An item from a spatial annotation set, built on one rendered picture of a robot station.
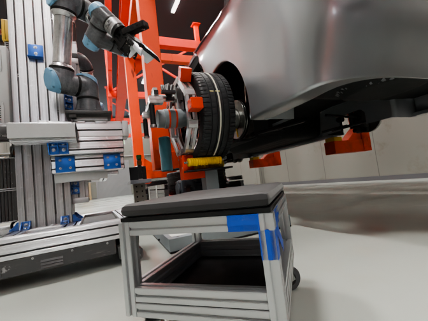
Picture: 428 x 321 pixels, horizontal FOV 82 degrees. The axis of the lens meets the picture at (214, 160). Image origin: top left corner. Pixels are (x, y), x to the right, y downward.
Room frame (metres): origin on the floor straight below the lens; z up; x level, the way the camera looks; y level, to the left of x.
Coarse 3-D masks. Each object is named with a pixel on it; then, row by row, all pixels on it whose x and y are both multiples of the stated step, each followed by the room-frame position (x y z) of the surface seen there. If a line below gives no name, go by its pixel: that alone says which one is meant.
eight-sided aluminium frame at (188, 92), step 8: (176, 80) 1.66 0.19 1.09; (184, 88) 1.53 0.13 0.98; (192, 88) 1.55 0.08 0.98; (184, 96) 1.54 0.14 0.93; (192, 96) 1.53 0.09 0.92; (192, 112) 1.56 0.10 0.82; (192, 120) 1.52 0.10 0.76; (176, 136) 1.99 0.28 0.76; (192, 136) 1.61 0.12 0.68; (192, 144) 1.63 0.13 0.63; (176, 152) 1.85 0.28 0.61; (184, 152) 1.67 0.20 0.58; (192, 152) 1.69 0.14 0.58
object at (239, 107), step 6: (234, 102) 1.98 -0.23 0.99; (240, 102) 1.91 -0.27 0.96; (240, 108) 1.91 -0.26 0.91; (240, 114) 1.92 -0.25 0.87; (246, 114) 1.87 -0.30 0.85; (240, 120) 1.93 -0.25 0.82; (246, 120) 1.88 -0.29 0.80; (240, 126) 1.94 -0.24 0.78; (246, 126) 1.90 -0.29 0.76; (234, 132) 2.04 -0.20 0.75; (240, 132) 1.96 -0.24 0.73; (234, 138) 2.06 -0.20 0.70
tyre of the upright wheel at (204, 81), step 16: (192, 80) 1.61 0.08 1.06; (208, 80) 1.57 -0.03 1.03; (224, 80) 1.62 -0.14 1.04; (208, 96) 1.51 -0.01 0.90; (224, 96) 1.56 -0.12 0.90; (208, 112) 1.51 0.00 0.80; (224, 112) 1.55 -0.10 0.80; (208, 128) 1.53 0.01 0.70; (224, 128) 1.58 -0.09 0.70; (208, 144) 1.60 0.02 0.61; (224, 144) 1.65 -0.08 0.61
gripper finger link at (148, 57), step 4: (144, 48) 1.04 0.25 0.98; (148, 48) 1.05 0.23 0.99; (144, 52) 1.05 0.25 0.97; (148, 52) 1.05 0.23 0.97; (152, 52) 1.05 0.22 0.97; (144, 56) 1.06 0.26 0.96; (148, 56) 1.06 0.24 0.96; (152, 56) 1.06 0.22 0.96; (156, 56) 1.06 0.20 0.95; (144, 60) 1.07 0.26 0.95; (148, 60) 1.07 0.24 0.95
